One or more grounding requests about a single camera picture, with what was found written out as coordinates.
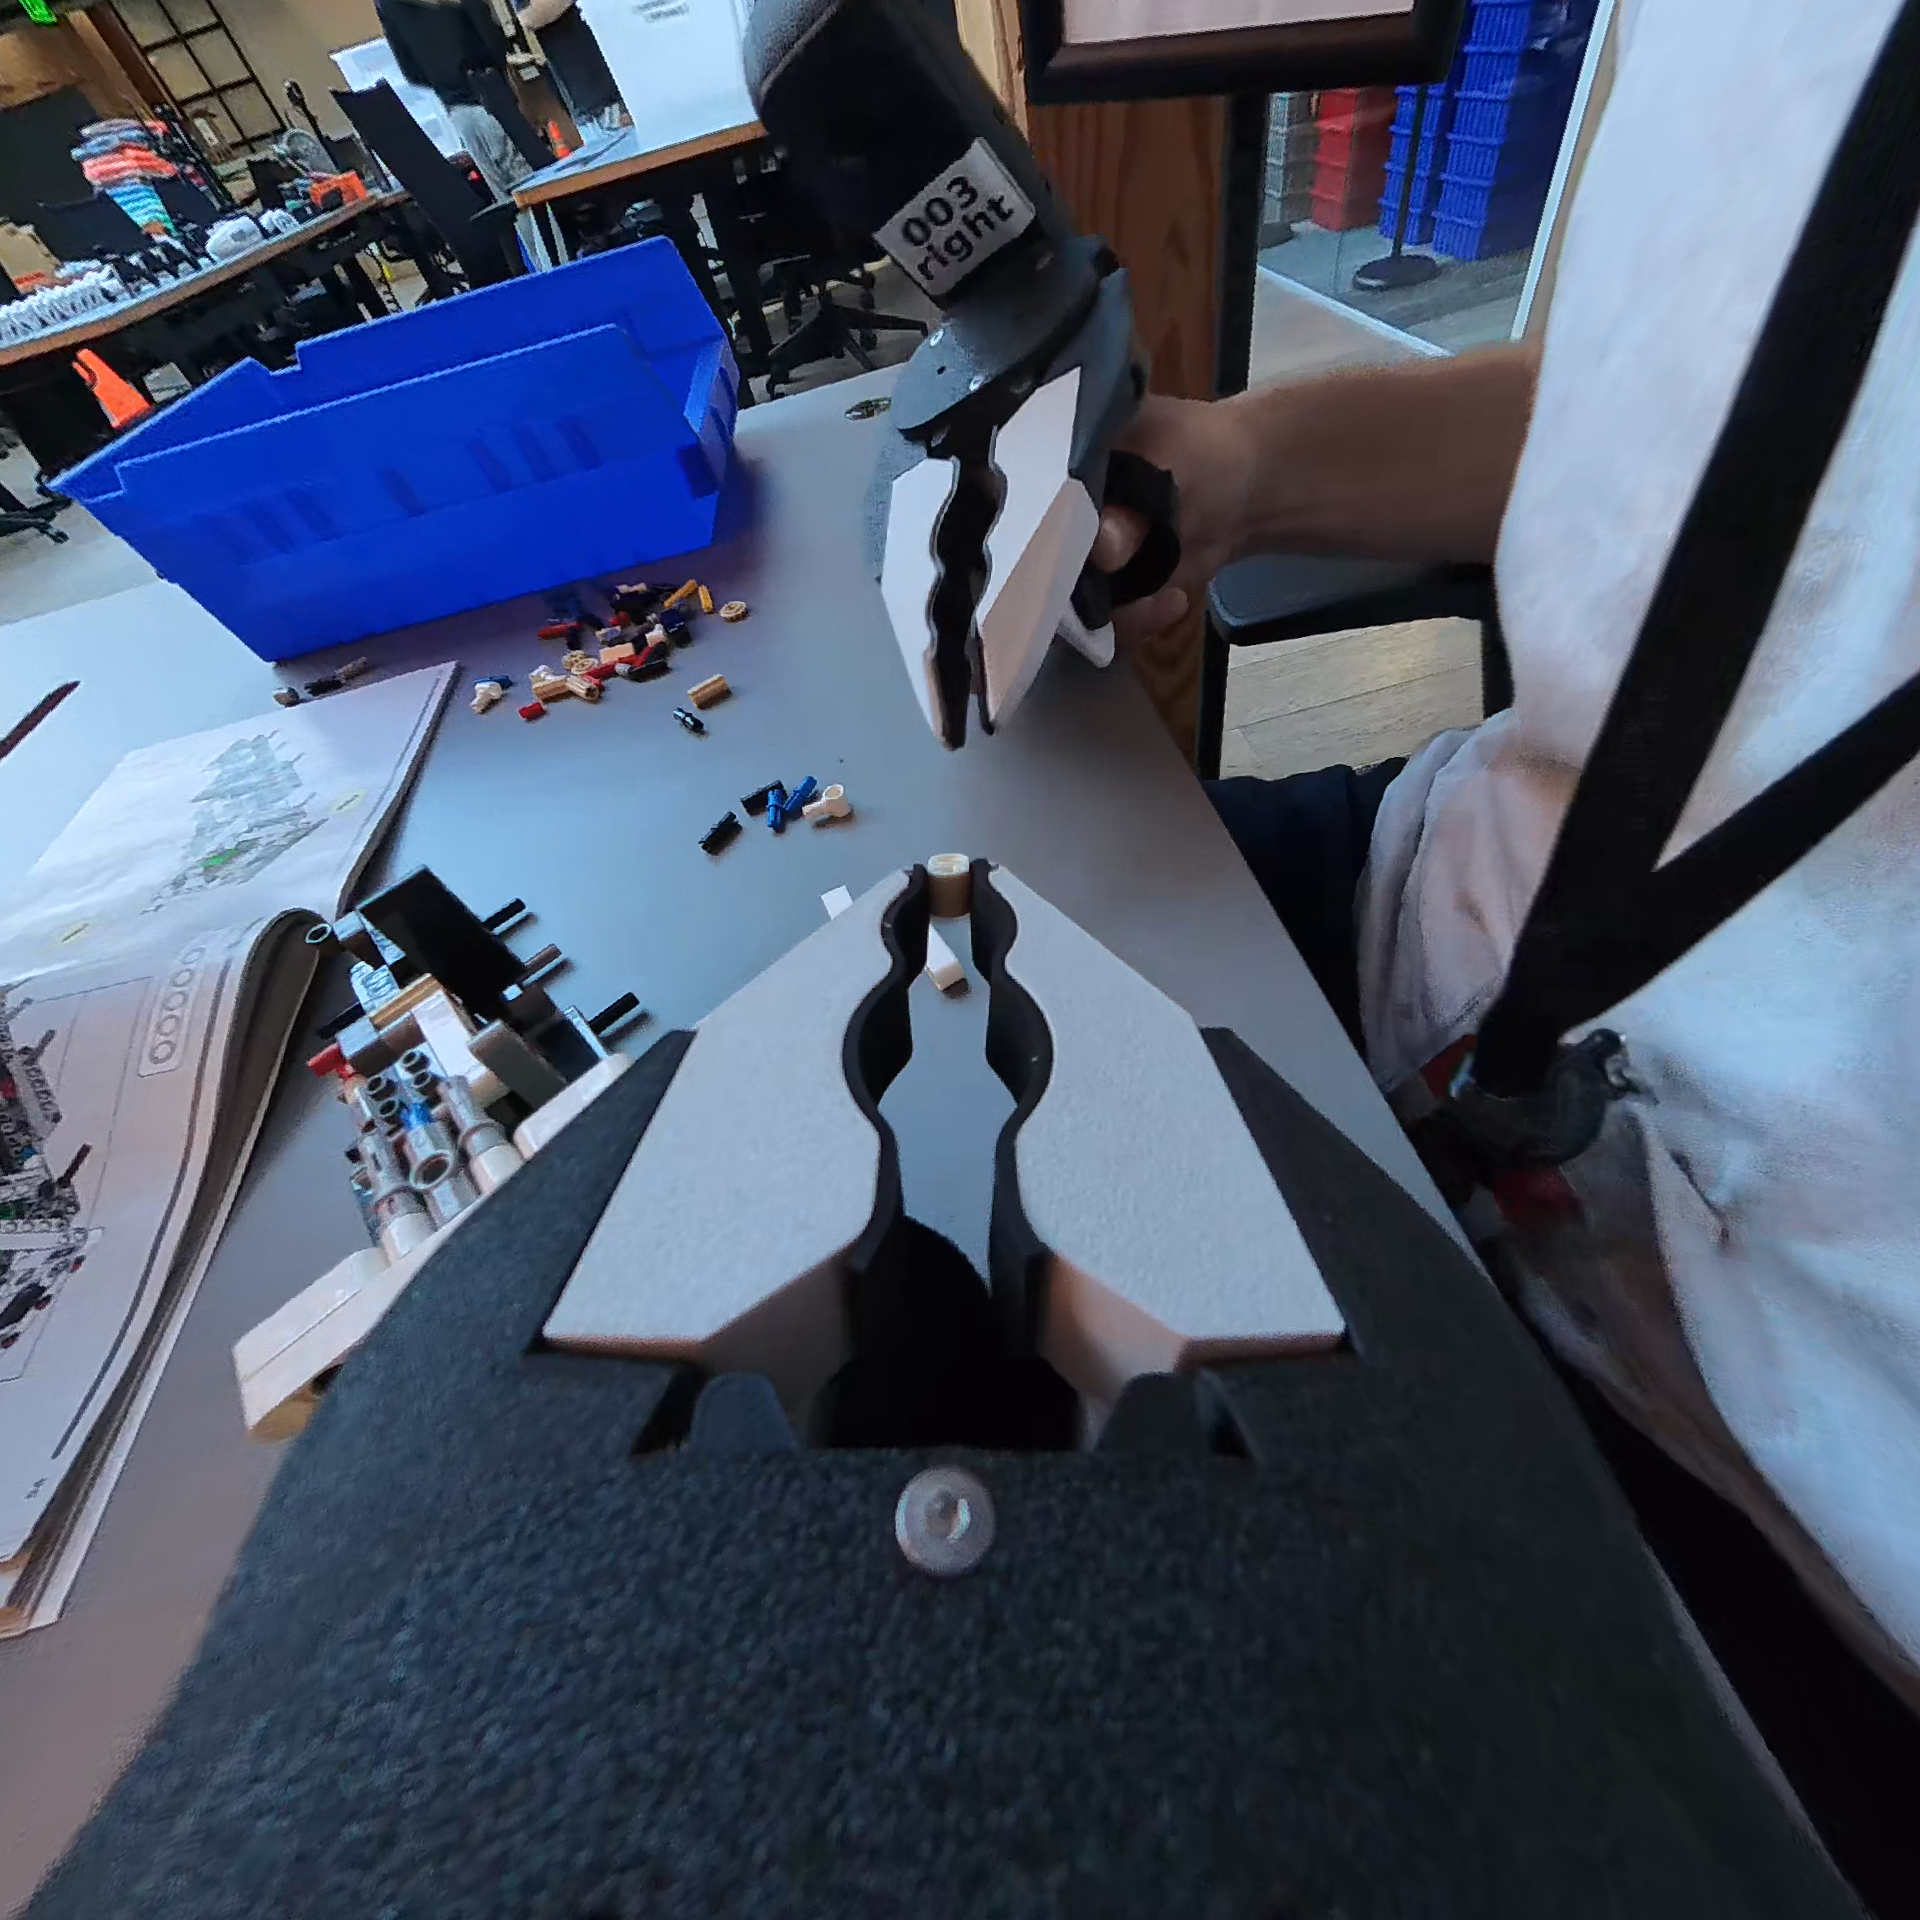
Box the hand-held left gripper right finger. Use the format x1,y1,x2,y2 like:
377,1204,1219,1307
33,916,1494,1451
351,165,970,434
964,858,1348,1429

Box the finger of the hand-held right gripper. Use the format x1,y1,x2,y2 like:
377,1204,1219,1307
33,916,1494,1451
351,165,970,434
972,366,1107,739
875,451,1003,753

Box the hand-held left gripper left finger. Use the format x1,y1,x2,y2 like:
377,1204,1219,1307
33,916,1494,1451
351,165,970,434
541,863,932,1425

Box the person's right forearm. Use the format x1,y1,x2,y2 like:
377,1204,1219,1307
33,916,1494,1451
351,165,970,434
1236,342,1548,571

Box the pile of small lego pieces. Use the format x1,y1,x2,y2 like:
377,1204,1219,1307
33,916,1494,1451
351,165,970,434
516,576,713,722

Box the partly built lego model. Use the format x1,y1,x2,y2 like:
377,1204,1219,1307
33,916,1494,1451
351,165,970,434
232,866,648,1443

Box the lego instruction booklet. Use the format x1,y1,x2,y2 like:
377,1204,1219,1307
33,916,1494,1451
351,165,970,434
0,661,459,1639

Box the person's right hand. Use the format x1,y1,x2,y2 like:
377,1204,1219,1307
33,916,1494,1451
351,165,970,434
1086,397,1266,649

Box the black swivel chair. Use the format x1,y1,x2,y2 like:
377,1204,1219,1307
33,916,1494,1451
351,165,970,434
746,246,935,404

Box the white upright boards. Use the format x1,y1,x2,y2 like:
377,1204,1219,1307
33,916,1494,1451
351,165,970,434
576,0,760,147

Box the wooden top desk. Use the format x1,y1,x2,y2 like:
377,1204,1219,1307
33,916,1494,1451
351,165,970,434
509,121,774,378

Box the person's dark trousers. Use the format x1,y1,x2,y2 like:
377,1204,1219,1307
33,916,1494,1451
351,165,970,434
1205,757,1920,1920

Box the black floor stand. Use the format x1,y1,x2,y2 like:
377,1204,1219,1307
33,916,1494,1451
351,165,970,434
1353,91,1445,296

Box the blue plastic bin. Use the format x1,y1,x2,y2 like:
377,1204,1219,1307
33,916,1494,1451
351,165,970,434
44,233,744,666

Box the stack of red crates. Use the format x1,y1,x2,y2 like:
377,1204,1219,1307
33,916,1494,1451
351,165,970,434
1308,86,1399,237

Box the stack of blue crates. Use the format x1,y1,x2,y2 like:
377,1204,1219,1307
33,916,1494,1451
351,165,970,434
1379,0,1595,263

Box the person's white shirt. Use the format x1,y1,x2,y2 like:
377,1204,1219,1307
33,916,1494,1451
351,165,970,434
1356,0,1920,1712

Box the long wooden top table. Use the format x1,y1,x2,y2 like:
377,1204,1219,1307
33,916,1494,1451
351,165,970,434
0,186,413,452

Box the black grid glass partition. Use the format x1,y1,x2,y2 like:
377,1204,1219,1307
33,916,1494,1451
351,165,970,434
112,0,287,145

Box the stack of colourful cloths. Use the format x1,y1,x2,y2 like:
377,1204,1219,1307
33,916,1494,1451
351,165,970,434
71,116,190,229

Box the row of white small items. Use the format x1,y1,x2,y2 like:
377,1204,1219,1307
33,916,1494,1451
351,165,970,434
0,258,125,342

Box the wide wooden post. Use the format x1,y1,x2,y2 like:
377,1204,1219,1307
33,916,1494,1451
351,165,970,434
960,0,1236,769

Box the dark strap buckle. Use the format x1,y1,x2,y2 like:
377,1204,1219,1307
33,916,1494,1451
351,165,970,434
1431,1026,1656,1220

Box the black shoulder strap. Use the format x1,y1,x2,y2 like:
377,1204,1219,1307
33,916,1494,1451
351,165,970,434
1462,0,1920,1105

